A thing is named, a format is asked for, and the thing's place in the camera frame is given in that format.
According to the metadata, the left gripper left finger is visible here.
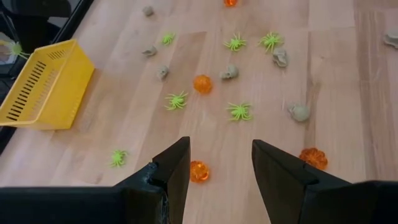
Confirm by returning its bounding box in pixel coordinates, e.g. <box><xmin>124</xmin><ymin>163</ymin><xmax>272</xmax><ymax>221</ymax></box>
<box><xmin>113</xmin><ymin>136</ymin><xmax>192</xmax><ymax>224</ymax></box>

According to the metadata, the green plastic spider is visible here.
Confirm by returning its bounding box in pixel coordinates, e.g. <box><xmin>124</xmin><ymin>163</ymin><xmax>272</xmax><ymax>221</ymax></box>
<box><xmin>226</xmin><ymin>101</ymin><xmax>253</xmax><ymax>122</ymax></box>
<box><xmin>5</xmin><ymin>41</ymin><xmax>31</xmax><ymax>60</ymax></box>
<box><xmin>110</xmin><ymin>149</ymin><xmax>129</xmax><ymax>168</ymax></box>
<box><xmin>164</xmin><ymin>90</ymin><xmax>189</xmax><ymax>111</ymax></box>
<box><xmin>223</xmin><ymin>33</ymin><xmax>248</xmax><ymax>52</ymax></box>
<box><xmin>160</xmin><ymin>32</ymin><xmax>177</xmax><ymax>47</ymax></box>
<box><xmin>257</xmin><ymin>31</ymin><xmax>284</xmax><ymax>53</ymax></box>

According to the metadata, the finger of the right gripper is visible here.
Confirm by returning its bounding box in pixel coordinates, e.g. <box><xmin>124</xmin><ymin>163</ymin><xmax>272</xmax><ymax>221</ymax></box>
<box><xmin>17</xmin><ymin>16</ymin><xmax>62</xmax><ymax>55</ymax></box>

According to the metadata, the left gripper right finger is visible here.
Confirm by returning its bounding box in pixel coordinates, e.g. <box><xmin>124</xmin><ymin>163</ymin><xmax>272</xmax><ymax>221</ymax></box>
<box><xmin>251</xmin><ymin>139</ymin><xmax>353</xmax><ymax>224</ymax></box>

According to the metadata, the yellow plastic basket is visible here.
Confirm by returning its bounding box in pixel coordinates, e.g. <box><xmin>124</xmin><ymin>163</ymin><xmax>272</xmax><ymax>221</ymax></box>
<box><xmin>0</xmin><ymin>39</ymin><xmax>96</xmax><ymax>131</ymax></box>

